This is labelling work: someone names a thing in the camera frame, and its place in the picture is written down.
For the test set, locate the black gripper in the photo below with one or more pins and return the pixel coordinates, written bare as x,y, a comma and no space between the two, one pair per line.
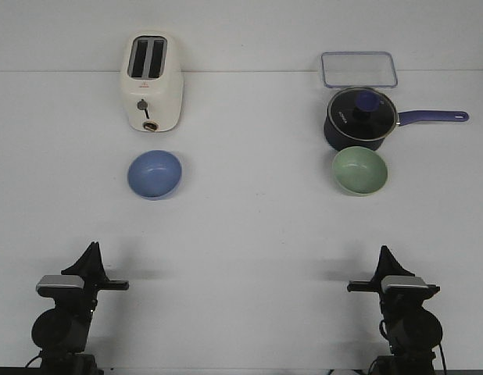
89,264
398,300

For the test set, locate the green bowl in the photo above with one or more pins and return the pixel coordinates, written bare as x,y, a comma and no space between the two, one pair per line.
359,171

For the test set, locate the blue bowl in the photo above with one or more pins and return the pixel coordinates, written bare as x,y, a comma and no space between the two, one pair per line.
155,174

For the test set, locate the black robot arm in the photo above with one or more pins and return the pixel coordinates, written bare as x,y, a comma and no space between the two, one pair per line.
61,332
411,331

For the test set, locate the dark blue saucepan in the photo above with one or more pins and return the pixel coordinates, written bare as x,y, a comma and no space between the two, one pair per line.
339,141

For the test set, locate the glass pot lid blue knob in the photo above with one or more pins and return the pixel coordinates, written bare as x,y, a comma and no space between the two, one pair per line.
362,113

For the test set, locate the white two-slot toaster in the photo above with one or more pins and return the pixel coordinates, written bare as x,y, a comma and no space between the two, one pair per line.
152,82

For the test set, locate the clear plastic container lid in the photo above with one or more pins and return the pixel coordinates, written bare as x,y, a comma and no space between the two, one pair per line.
366,68

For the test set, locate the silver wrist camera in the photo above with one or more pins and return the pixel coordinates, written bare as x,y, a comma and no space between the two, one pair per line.
392,282
50,286

